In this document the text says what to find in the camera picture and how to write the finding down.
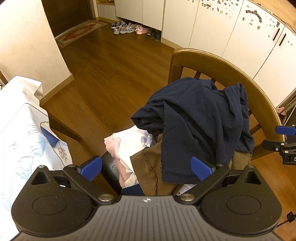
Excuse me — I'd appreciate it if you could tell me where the pink shoe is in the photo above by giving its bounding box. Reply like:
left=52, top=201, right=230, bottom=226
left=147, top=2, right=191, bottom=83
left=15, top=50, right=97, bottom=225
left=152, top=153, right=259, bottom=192
left=135, top=25, right=149, bottom=35

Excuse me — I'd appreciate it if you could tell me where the brown garment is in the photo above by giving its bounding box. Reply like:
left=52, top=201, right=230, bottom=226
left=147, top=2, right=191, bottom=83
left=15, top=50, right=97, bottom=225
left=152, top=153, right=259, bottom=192
left=131, top=133, right=254, bottom=195

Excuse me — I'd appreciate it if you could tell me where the white pink garment pile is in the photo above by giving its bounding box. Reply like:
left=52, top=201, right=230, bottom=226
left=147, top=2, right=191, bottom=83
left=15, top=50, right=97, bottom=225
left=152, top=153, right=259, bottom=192
left=104, top=126, right=156, bottom=188

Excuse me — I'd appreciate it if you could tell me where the navy blue t-shirt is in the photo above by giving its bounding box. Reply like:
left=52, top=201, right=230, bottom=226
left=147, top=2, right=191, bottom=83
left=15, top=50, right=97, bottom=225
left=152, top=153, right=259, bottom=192
left=132, top=77, right=254, bottom=184

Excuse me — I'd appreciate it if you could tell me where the patterned red doormat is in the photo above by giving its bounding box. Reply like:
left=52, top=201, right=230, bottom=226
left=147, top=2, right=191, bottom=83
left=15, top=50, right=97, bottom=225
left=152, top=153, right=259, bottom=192
left=55, top=20, right=107, bottom=48

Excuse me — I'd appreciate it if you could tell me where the grey white sneaker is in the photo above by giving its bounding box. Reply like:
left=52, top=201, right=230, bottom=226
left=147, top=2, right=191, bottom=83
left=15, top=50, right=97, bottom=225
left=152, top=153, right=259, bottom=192
left=119, top=24, right=136, bottom=34

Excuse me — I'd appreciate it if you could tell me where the white cabinet with magnets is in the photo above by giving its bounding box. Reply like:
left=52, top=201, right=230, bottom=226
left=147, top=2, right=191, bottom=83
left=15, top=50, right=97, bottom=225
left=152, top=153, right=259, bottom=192
left=115, top=1, right=295, bottom=107

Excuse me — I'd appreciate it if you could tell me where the wooden chair with clothes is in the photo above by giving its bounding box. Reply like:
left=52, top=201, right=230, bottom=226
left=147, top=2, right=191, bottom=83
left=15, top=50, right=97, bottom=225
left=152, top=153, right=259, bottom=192
left=101, top=48, right=285, bottom=195

